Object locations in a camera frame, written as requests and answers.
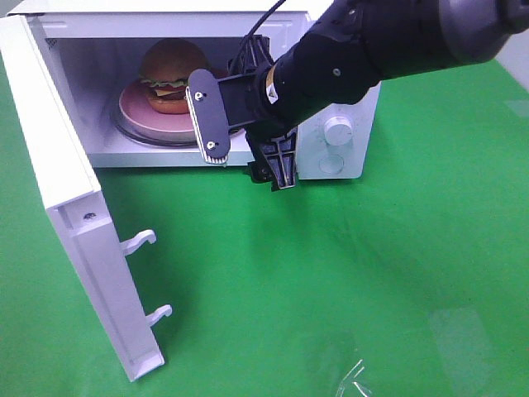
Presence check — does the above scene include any burger with lettuce and cheese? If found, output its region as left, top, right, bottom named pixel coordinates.
left=139, top=38, right=208, bottom=114

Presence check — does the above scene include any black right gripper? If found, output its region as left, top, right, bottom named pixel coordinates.
left=186, top=35, right=298, bottom=191

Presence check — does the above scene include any white microwave oven body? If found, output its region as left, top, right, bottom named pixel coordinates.
left=7, top=0, right=381, bottom=181

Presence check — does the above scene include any pink round plate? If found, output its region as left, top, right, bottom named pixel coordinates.
left=117, top=80, right=196, bottom=146

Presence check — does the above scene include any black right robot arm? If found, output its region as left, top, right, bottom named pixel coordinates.
left=186, top=1, right=528, bottom=190

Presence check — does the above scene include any round white door button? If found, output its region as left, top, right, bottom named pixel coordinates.
left=319, top=155, right=345, bottom=175

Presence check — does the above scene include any white microwave door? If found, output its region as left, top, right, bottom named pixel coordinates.
left=1, top=15, right=172, bottom=381

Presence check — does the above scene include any glass microwave turntable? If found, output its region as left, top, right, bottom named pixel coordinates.
left=114, top=105, right=245, bottom=148

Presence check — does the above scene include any white timer knob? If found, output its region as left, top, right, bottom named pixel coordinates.
left=323, top=116, right=353, bottom=146

